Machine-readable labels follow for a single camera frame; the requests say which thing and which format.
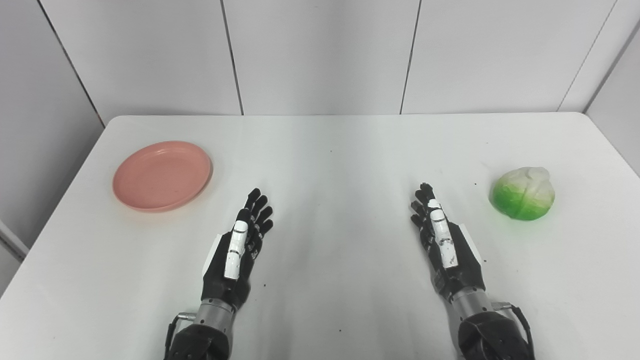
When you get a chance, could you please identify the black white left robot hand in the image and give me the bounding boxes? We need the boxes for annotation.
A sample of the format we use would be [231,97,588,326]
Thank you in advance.
[201,188,275,311]

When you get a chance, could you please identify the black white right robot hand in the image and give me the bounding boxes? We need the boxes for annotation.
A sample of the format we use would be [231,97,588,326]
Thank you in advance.
[410,182,487,303]

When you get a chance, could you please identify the green white toy cabbage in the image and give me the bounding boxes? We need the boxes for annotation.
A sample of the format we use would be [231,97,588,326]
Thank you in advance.
[488,166,556,221]

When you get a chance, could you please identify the pink round plate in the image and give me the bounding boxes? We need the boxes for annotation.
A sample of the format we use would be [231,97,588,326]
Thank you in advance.
[112,140,214,213]

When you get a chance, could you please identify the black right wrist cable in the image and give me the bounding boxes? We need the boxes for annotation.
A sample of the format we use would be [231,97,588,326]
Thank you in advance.
[492,301,535,351]

